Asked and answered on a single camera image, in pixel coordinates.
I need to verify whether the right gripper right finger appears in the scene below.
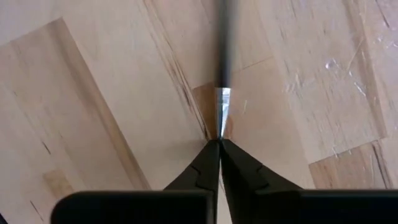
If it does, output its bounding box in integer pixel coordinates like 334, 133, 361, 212
220, 139, 398, 224

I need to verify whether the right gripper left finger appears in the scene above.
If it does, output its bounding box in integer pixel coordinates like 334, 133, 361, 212
51, 139, 221, 224

